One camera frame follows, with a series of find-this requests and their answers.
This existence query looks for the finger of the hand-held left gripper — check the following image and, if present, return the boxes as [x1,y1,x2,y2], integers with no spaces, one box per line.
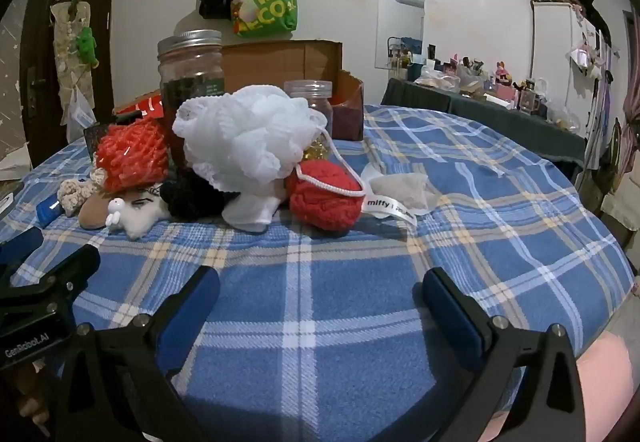
[0,243,102,320]
[0,226,46,270]

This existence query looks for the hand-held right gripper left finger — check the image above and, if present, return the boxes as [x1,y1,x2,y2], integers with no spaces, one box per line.
[55,265,222,442]

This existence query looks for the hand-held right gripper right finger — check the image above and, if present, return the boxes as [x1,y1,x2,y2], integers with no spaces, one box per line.
[422,266,587,442]

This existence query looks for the blue tube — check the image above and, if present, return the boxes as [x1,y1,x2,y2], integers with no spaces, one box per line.
[35,195,64,228]

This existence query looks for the brown round powder puff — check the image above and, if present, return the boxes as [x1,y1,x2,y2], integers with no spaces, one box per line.
[78,189,126,230]

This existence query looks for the cream crochet scrunchie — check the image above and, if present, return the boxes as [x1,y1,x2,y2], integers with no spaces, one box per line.
[56,169,108,217]

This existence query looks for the white plush hair clip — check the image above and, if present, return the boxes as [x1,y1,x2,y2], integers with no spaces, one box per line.
[106,183,172,240]

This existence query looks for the white sock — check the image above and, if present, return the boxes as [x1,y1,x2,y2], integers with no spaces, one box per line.
[222,191,287,234]

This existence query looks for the black scrunchie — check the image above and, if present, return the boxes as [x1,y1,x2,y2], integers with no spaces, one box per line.
[160,169,242,223]

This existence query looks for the orange knitted scrunchie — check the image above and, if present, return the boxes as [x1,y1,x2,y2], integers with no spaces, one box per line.
[95,115,170,193]

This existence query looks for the white paper sachet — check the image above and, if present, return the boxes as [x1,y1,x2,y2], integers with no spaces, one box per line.
[361,163,444,218]

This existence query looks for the red knitted scrunchie with label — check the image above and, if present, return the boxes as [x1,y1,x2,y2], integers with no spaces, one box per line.
[285,159,417,238]

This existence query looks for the white mesh bath pouf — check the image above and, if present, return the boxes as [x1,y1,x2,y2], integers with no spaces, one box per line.
[171,85,367,199]

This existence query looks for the cardboard box red inside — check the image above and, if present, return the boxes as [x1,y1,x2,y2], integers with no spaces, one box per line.
[112,40,365,143]

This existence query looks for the person's left hand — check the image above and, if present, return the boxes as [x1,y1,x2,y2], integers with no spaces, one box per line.
[10,364,53,438]

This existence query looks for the blue plaid blanket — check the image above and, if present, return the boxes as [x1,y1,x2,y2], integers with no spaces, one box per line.
[0,102,638,442]

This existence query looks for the black rectangular box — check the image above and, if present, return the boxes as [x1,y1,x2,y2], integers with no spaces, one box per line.
[83,123,116,164]

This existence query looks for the clear plastic bag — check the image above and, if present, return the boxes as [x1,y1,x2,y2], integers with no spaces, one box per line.
[67,86,96,129]

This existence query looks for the pink cloth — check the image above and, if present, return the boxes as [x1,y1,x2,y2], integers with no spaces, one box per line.
[487,332,637,442]

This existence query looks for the table with dark cloth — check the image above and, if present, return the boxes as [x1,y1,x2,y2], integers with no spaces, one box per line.
[381,77,589,174]

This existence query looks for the beige door hanging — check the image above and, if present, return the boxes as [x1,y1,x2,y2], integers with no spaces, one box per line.
[50,0,97,114]

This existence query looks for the green plush toy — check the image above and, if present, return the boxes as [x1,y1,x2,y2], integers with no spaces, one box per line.
[75,26,99,69]

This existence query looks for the large glass jar dark contents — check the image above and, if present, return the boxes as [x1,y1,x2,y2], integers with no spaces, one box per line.
[157,30,226,169]

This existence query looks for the dark brown door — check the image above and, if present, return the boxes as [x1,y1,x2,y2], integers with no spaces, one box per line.
[22,0,129,151]

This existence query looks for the cluster of cosmetics bottles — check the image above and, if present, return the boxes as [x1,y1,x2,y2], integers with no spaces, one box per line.
[387,36,582,133]

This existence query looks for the small jar golden capsules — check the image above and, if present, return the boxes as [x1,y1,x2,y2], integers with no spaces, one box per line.
[283,80,335,159]

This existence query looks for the white cabinet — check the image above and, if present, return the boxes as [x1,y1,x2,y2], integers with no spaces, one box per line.
[529,1,617,159]

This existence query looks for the door handle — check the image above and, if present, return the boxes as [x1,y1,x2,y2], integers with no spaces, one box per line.
[27,66,42,109]

